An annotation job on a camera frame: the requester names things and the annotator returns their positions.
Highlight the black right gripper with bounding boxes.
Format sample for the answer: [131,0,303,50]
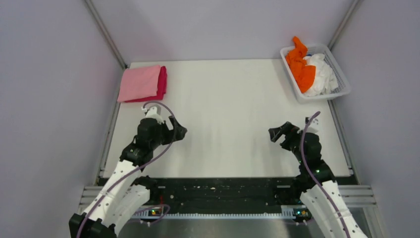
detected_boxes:
[269,121,306,164]

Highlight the orange t shirt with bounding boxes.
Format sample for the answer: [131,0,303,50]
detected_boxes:
[285,36,316,93]

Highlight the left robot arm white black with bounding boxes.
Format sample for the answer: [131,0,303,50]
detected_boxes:
[69,116,187,238]

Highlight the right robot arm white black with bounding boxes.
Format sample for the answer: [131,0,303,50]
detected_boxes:
[268,121,366,238]

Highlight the crimson folded t shirt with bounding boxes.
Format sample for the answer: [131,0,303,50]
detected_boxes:
[125,66,167,103]

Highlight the pink folded t shirt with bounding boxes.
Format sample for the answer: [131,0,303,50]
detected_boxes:
[117,65,161,103]

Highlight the white crumpled t shirt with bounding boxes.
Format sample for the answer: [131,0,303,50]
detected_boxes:
[304,54,338,97]

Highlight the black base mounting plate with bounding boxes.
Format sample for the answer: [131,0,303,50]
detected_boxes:
[131,176,315,215]

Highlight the white plastic basket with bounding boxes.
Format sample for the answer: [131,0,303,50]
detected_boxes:
[280,44,351,104]

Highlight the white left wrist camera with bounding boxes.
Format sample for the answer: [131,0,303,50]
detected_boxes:
[142,106,164,124]

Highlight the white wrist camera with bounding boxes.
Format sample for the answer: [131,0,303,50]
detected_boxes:
[305,117,319,134]
[142,106,164,124]

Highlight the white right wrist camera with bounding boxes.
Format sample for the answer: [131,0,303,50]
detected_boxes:
[305,117,319,134]

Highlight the white slotted cable duct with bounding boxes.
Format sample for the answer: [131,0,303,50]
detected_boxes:
[132,206,312,220]

